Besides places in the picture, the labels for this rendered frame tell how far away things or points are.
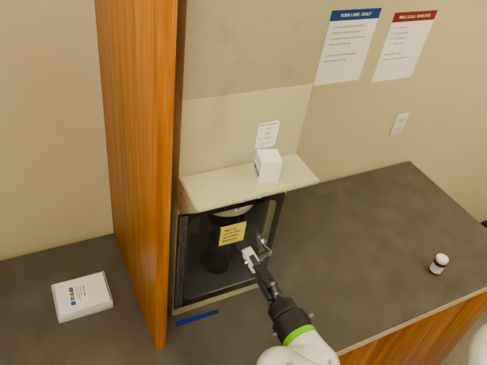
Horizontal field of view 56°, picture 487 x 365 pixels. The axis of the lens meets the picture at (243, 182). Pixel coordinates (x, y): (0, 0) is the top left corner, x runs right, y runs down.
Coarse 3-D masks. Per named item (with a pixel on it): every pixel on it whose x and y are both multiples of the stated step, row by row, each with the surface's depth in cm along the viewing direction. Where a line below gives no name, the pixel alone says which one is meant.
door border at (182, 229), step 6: (186, 216) 112; (186, 222) 114; (180, 228) 114; (186, 228) 115; (180, 234) 116; (186, 234) 117; (180, 240) 118; (180, 246) 119; (180, 252) 121; (180, 258) 122; (180, 264) 124; (180, 270) 126; (180, 276) 128; (180, 282) 130; (180, 288) 131; (180, 294) 133; (180, 300) 135; (180, 306) 138
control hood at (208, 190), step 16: (288, 160) 114; (192, 176) 105; (208, 176) 106; (224, 176) 107; (240, 176) 107; (288, 176) 110; (304, 176) 110; (192, 192) 101; (208, 192) 102; (224, 192) 102; (240, 192) 103; (256, 192) 104; (272, 192) 105; (192, 208) 100; (208, 208) 98
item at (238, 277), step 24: (192, 216) 114; (216, 216) 118; (240, 216) 122; (264, 216) 127; (192, 240) 120; (216, 240) 124; (240, 240) 129; (192, 264) 127; (216, 264) 132; (240, 264) 137; (192, 288) 134; (216, 288) 140; (240, 288) 146
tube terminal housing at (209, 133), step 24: (216, 96) 95; (240, 96) 97; (264, 96) 100; (288, 96) 104; (192, 120) 96; (216, 120) 99; (240, 120) 102; (264, 120) 105; (288, 120) 109; (192, 144) 100; (216, 144) 103; (240, 144) 107; (288, 144) 114; (192, 168) 105; (216, 168) 108; (168, 288) 138
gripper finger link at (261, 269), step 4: (260, 264) 124; (264, 264) 123; (256, 268) 123; (260, 268) 123; (264, 268) 122; (260, 272) 121; (264, 272) 121; (268, 272) 121; (260, 276) 122; (264, 276) 120; (268, 276) 120; (264, 280) 120; (268, 280) 119; (272, 280) 118; (268, 284) 117; (276, 284) 118
